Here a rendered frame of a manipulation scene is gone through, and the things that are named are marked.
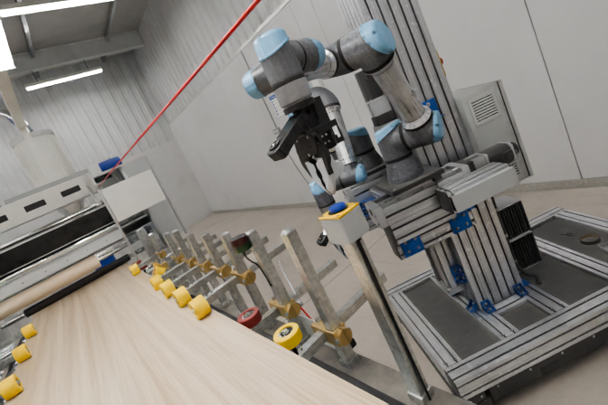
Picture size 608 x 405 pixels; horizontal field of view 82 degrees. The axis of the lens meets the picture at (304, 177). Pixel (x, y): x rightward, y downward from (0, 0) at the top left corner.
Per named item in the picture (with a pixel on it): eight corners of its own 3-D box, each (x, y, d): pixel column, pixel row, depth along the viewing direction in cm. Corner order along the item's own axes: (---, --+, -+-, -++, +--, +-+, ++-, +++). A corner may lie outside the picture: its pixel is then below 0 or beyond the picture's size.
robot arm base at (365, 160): (378, 159, 201) (372, 144, 200) (387, 161, 187) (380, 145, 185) (355, 170, 201) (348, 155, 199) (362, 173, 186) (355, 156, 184)
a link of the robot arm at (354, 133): (373, 148, 184) (363, 125, 182) (349, 157, 189) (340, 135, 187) (375, 144, 196) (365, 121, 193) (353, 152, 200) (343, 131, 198)
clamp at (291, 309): (283, 305, 134) (277, 294, 133) (302, 312, 123) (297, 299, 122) (271, 314, 131) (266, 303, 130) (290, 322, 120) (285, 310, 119)
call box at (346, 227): (351, 231, 83) (337, 202, 82) (372, 231, 78) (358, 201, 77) (331, 247, 80) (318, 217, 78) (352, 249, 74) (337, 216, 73)
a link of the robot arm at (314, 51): (286, 51, 89) (260, 56, 81) (320, 30, 82) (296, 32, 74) (299, 80, 90) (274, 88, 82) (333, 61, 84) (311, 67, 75)
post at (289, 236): (351, 359, 109) (288, 226, 102) (359, 362, 106) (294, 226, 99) (344, 367, 107) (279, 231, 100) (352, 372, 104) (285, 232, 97)
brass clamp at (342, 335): (327, 326, 114) (321, 313, 114) (356, 336, 103) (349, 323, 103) (315, 339, 111) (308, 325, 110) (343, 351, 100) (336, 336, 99)
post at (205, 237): (250, 315, 171) (205, 230, 163) (252, 317, 168) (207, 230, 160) (243, 320, 169) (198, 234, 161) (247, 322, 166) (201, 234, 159)
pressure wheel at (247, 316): (264, 330, 127) (251, 303, 126) (275, 335, 121) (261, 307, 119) (247, 344, 123) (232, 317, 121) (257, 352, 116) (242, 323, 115)
